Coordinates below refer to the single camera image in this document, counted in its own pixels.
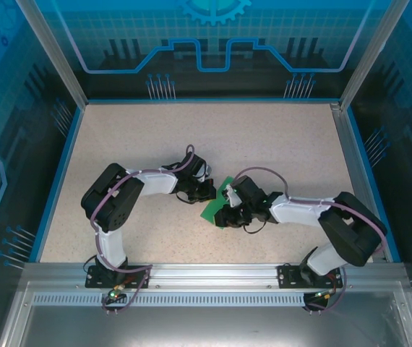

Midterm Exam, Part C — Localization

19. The green cloth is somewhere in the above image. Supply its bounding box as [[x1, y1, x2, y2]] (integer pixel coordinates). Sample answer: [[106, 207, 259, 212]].
[[199, 176, 236, 230]]

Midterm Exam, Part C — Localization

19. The aluminium mounting beam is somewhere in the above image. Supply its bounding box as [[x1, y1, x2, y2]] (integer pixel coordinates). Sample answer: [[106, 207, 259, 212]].
[[23, 262, 408, 290]]

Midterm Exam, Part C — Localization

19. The blue printed back panel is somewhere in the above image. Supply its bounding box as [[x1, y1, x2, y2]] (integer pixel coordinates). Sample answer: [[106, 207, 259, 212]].
[[34, 0, 393, 100]]

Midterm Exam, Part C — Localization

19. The blue printed side panel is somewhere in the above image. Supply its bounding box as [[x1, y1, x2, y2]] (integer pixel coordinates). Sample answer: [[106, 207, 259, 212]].
[[0, 0, 86, 347], [345, 0, 412, 326]]

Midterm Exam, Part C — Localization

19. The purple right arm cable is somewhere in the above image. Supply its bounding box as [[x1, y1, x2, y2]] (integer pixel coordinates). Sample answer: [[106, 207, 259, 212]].
[[233, 166, 388, 312]]

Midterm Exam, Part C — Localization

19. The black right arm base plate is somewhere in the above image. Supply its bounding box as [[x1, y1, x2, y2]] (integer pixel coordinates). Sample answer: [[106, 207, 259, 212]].
[[277, 264, 343, 289]]

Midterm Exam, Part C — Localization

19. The slotted grey cable duct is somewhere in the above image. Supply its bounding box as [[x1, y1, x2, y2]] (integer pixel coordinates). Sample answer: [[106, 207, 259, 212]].
[[31, 293, 339, 308]]

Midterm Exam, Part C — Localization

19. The aluminium side rail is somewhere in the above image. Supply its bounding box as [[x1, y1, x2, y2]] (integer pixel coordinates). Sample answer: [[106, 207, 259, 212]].
[[330, 103, 390, 263]]

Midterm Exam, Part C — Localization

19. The cable connector with orange wires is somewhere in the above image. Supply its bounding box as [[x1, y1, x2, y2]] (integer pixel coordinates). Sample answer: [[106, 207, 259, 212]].
[[312, 288, 338, 301]]

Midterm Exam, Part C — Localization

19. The cable connector with green light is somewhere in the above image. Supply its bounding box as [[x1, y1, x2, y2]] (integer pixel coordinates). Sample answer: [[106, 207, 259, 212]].
[[105, 284, 126, 304]]

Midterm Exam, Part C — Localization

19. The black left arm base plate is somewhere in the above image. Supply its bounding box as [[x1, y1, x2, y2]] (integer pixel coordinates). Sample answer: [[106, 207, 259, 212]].
[[85, 265, 152, 289]]

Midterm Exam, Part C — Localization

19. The aluminium frame post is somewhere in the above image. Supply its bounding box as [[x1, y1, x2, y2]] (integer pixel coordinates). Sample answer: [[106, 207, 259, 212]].
[[14, 0, 90, 108], [338, 0, 411, 111]]

